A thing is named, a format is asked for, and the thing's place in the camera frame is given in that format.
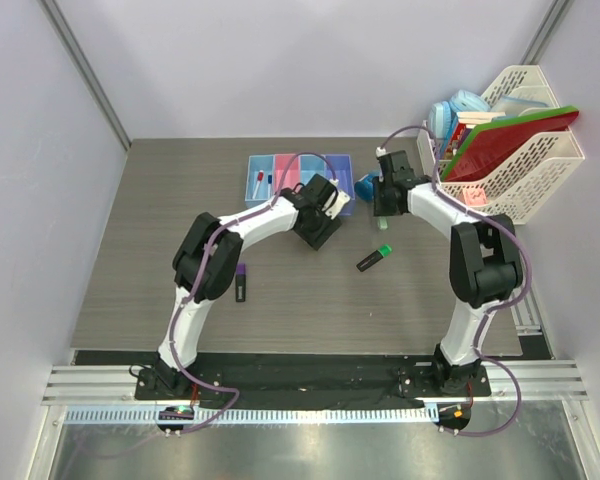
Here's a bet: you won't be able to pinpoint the light blue drawer box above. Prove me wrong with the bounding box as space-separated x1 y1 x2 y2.
244 155 274 208
299 154 327 185

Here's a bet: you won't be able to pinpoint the stack of books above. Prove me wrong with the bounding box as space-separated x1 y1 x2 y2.
438 111 506 160

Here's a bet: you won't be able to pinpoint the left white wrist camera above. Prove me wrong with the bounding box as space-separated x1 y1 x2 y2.
323 179 355 219

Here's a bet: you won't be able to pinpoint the pink plastic drawer box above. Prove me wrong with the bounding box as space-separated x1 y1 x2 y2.
273 153 300 192

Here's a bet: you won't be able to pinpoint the purple plastic drawer box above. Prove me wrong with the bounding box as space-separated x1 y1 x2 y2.
325 154 356 216

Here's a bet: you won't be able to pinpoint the red plastic folder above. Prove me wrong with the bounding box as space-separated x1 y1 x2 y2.
442 110 581 183

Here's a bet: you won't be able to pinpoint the aluminium rail frame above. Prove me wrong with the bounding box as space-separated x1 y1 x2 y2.
43 288 600 479

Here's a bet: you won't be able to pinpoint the white slotted cable duct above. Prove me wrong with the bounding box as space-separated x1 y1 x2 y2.
64 404 439 427

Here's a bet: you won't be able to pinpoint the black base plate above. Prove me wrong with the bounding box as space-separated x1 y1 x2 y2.
76 350 491 404

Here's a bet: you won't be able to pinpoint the white mesh file organizer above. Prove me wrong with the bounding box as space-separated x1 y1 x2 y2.
417 65 584 224

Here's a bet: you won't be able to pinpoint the blue round tape dispenser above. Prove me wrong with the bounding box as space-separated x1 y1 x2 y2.
354 172 377 204

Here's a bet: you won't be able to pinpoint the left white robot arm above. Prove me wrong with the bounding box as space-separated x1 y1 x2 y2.
135 174 351 400

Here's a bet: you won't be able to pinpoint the blue headphones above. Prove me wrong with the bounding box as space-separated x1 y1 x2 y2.
427 89 490 141

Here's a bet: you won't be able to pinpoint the red whiteboard marker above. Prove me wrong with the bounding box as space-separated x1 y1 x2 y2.
251 170 264 200

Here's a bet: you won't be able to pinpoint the purple capped black highlighter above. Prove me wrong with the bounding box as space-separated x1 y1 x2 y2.
234 263 247 303

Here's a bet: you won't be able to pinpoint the green capped black highlighter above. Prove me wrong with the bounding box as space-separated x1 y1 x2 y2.
356 244 392 272

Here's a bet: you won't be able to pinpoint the green plastic folder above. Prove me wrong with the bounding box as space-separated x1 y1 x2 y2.
438 104 579 181

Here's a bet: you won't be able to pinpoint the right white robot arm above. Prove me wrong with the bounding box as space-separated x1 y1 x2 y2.
372 147 523 396

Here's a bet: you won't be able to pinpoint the pink eraser box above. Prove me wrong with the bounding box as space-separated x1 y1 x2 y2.
460 187 489 208

